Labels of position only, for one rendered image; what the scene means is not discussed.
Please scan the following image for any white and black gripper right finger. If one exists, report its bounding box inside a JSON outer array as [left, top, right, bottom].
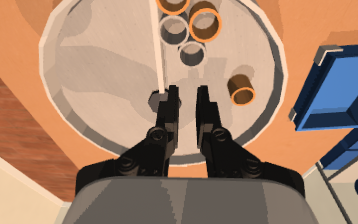
[[195, 85, 306, 200]]

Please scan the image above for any bronze bushing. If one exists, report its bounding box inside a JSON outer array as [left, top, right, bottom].
[[156, 0, 190, 15], [227, 74, 256, 106], [189, 1, 222, 42]]

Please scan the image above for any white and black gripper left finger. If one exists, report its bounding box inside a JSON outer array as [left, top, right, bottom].
[[75, 85, 179, 196]]

